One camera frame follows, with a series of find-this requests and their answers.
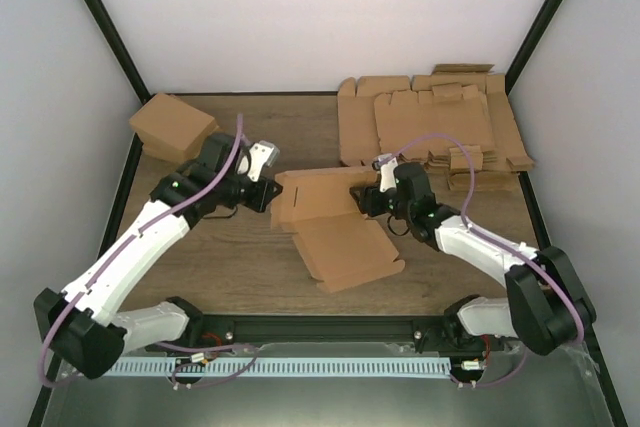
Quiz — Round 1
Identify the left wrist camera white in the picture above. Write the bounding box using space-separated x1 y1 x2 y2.
247 140 280 182

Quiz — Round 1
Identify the light blue slotted cable duct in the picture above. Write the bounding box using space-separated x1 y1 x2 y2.
106 357 451 380

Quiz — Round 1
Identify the stack of folded cardboard boxes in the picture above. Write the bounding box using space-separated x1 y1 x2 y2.
129 93 221 164

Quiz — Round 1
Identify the stack of flat cardboard blanks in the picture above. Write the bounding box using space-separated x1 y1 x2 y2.
337 64 534 191

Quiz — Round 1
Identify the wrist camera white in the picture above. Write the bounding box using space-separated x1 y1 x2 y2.
372 153 398 193
247 140 280 182

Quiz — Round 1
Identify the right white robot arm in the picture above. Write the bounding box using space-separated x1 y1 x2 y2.
349 159 596 355

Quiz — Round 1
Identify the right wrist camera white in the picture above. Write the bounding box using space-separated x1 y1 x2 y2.
372 153 398 193

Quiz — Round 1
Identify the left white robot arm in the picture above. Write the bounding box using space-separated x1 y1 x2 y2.
34 132 282 379

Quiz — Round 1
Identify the cardboard box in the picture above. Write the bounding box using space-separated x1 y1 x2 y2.
271 166 405 293

